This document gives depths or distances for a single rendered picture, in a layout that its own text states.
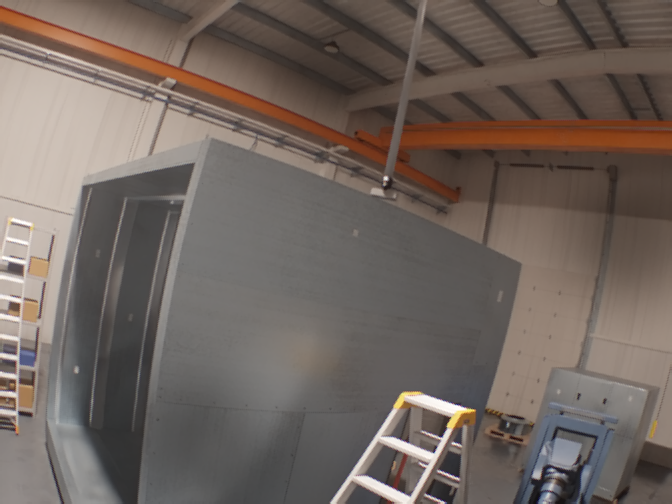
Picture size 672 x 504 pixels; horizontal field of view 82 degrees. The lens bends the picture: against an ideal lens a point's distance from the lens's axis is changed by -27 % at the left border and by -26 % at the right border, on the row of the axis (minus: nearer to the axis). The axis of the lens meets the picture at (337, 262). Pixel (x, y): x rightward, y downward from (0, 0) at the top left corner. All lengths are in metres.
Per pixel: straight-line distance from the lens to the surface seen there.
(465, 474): 2.52
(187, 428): 2.20
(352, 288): 2.48
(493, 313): 3.56
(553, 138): 10.59
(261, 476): 2.53
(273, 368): 2.30
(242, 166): 2.09
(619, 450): 8.61
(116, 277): 5.49
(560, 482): 3.52
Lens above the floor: 2.76
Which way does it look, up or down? 2 degrees up
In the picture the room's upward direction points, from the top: 13 degrees clockwise
